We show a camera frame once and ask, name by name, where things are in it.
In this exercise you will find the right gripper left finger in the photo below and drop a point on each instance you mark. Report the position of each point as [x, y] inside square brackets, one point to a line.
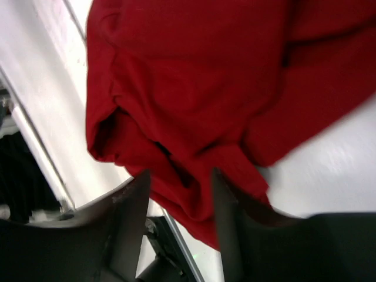
[101, 241]

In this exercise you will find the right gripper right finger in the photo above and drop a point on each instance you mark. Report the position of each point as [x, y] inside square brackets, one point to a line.
[258, 243]

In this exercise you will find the red t shirt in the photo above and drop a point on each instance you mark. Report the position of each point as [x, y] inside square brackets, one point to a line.
[182, 87]

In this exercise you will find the aluminium table frame rail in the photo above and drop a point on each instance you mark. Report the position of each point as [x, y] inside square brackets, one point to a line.
[43, 65]

